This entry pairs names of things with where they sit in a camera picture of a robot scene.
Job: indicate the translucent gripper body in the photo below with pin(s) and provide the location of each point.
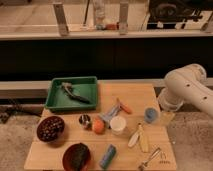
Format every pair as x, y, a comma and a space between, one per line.
165, 118

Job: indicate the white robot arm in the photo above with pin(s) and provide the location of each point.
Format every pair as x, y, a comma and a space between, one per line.
184, 84

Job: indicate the blue small cup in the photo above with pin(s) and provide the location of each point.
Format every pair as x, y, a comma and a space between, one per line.
150, 115

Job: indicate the white paper cup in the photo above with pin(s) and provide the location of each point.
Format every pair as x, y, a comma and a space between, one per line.
118, 125

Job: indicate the wooden board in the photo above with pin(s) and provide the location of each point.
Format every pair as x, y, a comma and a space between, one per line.
137, 96

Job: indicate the orange carrot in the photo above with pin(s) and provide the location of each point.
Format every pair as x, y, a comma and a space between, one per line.
123, 107

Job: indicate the orange ball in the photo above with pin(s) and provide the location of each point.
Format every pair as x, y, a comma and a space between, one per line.
98, 126

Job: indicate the red bowl with dark item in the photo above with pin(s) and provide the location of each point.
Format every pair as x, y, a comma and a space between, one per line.
76, 158

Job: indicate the green plastic tray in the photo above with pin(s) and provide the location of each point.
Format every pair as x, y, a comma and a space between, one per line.
58, 100

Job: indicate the dark tool in tray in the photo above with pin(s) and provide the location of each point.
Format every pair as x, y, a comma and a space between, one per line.
69, 90

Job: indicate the dark bowl of beads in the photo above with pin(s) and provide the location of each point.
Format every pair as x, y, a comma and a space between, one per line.
50, 128

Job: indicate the blue-grey handled tool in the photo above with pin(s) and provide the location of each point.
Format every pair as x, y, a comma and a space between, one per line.
106, 117

